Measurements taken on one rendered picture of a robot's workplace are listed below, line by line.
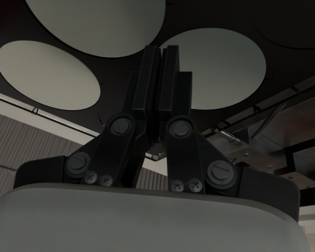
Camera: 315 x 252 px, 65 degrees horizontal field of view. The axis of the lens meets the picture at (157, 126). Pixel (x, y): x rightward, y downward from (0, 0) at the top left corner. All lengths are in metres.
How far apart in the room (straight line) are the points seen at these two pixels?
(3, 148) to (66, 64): 2.17
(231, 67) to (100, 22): 0.11
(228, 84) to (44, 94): 0.19
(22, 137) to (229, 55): 2.31
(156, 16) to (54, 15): 0.08
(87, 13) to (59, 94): 0.11
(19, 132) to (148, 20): 2.31
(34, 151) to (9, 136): 0.23
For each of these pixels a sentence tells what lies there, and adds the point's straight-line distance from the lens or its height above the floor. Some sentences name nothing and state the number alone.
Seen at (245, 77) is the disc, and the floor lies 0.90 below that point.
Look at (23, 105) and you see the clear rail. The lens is 0.33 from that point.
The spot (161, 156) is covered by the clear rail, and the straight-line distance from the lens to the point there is 0.37.
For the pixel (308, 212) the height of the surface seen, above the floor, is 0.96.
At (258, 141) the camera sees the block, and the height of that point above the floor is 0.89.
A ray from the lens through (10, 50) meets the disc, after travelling 0.26.
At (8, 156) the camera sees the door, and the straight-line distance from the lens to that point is 2.38.
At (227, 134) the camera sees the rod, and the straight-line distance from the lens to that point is 0.32.
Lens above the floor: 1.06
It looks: 31 degrees down
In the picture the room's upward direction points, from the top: 172 degrees counter-clockwise
